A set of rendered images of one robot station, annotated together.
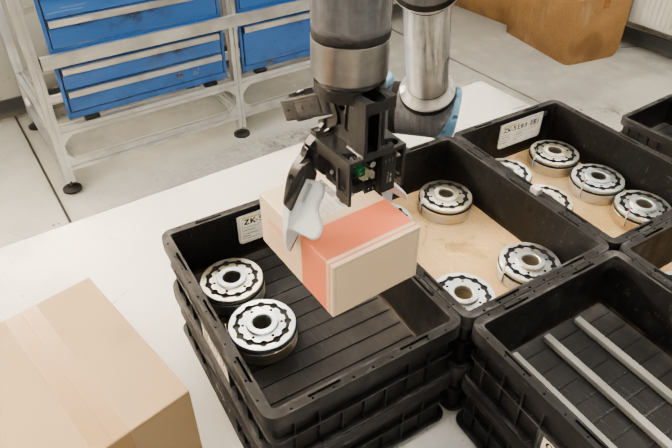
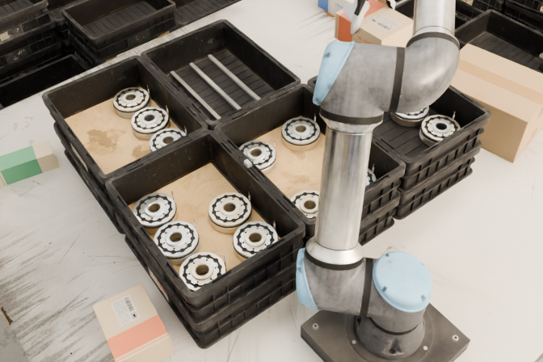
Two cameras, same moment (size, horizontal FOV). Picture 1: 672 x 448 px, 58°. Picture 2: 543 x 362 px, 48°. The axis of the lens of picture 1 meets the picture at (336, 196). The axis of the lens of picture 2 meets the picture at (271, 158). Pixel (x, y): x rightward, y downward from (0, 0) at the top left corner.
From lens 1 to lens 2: 193 cm
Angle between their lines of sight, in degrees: 97
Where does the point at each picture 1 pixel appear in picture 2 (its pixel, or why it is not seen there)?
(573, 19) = not seen: outside the picture
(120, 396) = (459, 73)
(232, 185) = (524, 319)
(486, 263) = (281, 168)
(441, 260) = (312, 168)
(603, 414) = (237, 97)
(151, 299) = (509, 191)
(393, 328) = not seen: hidden behind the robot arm
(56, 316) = (524, 100)
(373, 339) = not seen: hidden behind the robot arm
